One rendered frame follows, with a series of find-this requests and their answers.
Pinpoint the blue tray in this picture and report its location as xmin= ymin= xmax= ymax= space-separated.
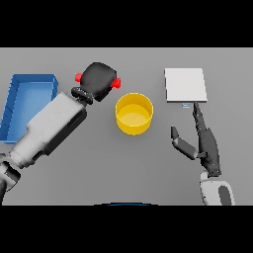
xmin=0 ymin=73 xmax=59 ymax=145

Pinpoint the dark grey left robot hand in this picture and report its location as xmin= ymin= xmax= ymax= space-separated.
xmin=70 ymin=61 xmax=119 ymax=107

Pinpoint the yellow bowl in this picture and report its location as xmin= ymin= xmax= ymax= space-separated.
xmin=115 ymin=92 xmax=154 ymax=136

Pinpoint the pale square measuring scale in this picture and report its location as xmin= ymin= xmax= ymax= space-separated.
xmin=164 ymin=67 xmax=209 ymax=109

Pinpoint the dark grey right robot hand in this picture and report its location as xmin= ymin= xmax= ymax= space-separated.
xmin=170 ymin=102 xmax=222 ymax=178

